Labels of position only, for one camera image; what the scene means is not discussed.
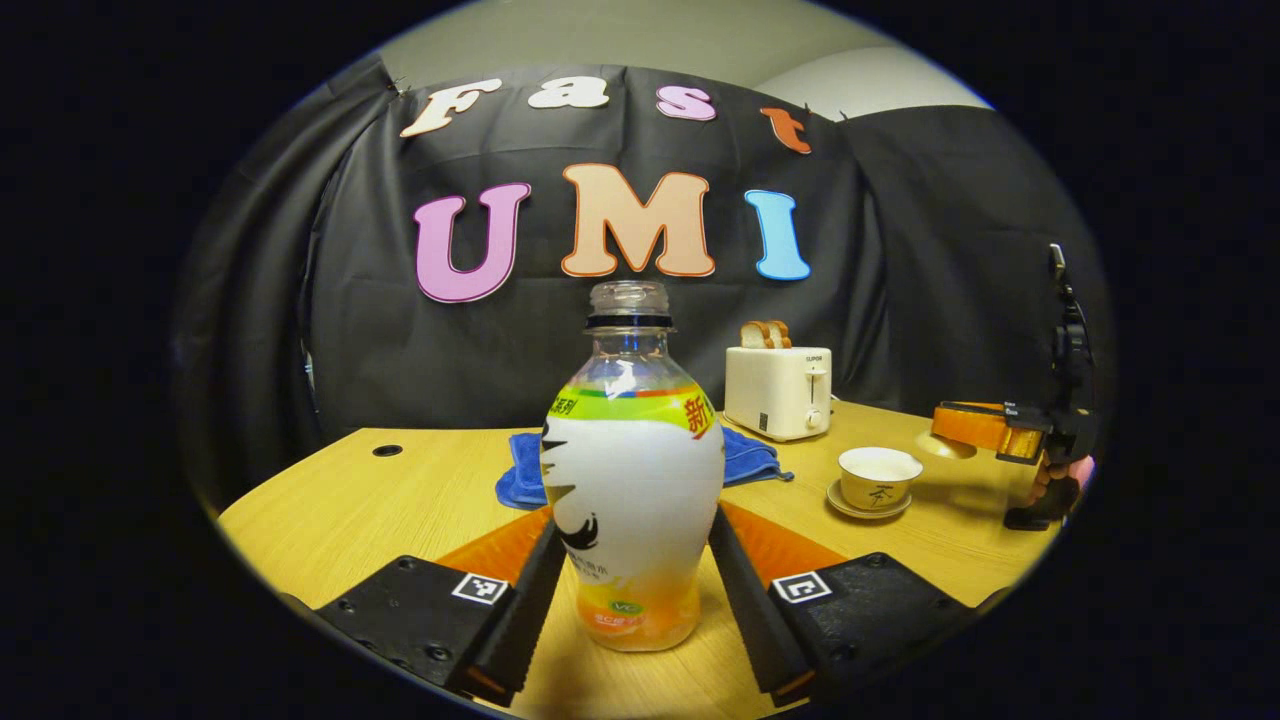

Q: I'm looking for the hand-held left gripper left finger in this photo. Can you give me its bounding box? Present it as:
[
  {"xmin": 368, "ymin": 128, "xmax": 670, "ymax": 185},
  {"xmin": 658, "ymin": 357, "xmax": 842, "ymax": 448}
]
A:
[{"xmin": 315, "ymin": 506, "xmax": 567, "ymax": 707}]

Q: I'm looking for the blue towel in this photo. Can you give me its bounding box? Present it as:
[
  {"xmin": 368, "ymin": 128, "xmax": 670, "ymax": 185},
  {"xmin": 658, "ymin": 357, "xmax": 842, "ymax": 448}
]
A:
[{"xmin": 495, "ymin": 424, "xmax": 795, "ymax": 511}]

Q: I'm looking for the beige ceramic teacup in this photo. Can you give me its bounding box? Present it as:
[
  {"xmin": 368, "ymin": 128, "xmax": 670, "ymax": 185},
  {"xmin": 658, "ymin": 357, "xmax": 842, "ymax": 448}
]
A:
[{"xmin": 838, "ymin": 447, "xmax": 924, "ymax": 512}]

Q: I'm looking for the beige teacup lid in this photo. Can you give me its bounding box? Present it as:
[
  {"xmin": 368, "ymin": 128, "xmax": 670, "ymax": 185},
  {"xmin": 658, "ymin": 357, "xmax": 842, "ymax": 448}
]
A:
[{"xmin": 914, "ymin": 430, "xmax": 978, "ymax": 461}]

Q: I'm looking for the white orange water bottle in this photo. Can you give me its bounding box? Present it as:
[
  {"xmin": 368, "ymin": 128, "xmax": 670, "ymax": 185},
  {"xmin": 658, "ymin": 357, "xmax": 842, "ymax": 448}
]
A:
[{"xmin": 540, "ymin": 280, "xmax": 726, "ymax": 653}]

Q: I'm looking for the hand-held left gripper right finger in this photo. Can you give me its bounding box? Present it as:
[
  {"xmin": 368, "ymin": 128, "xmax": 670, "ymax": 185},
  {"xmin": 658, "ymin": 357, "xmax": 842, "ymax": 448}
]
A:
[{"xmin": 706, "ymin": 500, "xmax": 979, "ymax": 707}]

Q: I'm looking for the white toaster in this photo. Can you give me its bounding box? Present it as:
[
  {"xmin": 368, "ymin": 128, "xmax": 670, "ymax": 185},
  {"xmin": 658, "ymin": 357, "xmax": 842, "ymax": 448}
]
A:
[{"xmin": 724, "ymin": 345, "xmax": 834, "ymax": 443}]

